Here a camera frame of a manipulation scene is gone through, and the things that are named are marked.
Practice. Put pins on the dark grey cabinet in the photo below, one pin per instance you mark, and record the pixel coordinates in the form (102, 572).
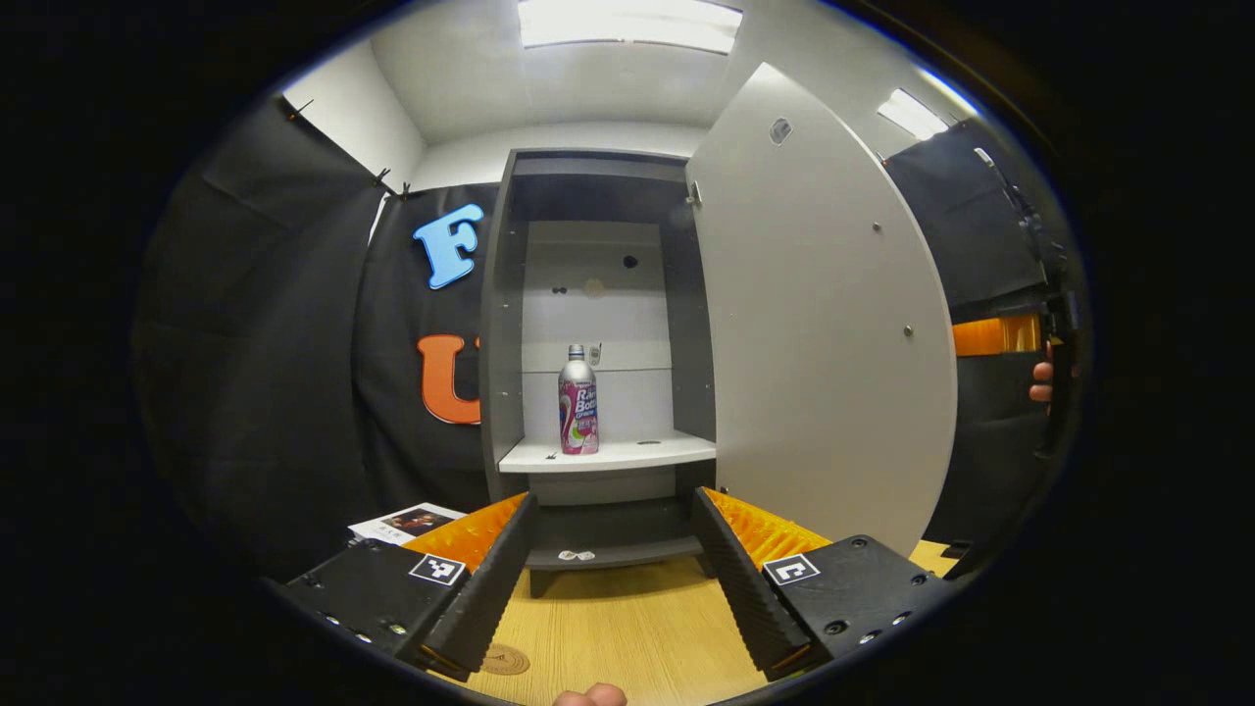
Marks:
(502, 343)

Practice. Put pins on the round brown coaster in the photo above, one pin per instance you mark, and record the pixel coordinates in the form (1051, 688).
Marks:
(507, 661)

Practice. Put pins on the white cabinet shelf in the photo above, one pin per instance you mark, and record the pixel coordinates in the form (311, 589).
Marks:
(627, 453)

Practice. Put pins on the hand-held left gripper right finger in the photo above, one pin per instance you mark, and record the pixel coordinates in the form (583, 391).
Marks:
(745, 588)

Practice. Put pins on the small clear plastic wrapper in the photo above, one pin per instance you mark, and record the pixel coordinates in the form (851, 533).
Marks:
(577, 555)

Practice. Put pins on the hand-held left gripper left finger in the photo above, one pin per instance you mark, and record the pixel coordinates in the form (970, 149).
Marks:
(490, 588)

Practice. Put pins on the beige cabinet door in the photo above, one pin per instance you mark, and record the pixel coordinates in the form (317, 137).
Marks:
(824, 343)

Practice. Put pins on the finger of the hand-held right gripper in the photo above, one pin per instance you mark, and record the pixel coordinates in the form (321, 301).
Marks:
(995, 335)

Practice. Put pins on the silver pink label bottle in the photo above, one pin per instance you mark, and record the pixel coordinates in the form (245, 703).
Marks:
(578, 407)

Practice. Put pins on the white cover book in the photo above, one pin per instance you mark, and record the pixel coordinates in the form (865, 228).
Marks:
(412, 520)

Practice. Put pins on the black backdrop cloth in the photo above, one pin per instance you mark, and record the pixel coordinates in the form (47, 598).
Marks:
(275, 373)

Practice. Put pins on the ceiling light panel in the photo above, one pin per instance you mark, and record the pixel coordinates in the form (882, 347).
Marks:
(917, 116)
(627, 25)

